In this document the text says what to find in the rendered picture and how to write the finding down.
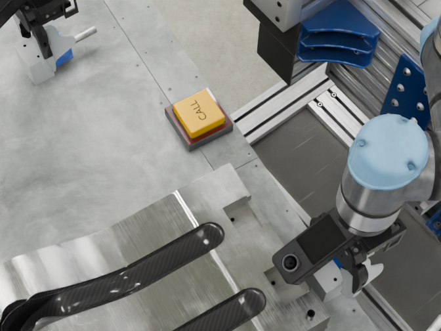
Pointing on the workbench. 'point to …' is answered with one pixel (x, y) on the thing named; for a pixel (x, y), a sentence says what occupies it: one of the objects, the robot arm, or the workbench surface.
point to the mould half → (170, 305)
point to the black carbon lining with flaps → (206, 320)
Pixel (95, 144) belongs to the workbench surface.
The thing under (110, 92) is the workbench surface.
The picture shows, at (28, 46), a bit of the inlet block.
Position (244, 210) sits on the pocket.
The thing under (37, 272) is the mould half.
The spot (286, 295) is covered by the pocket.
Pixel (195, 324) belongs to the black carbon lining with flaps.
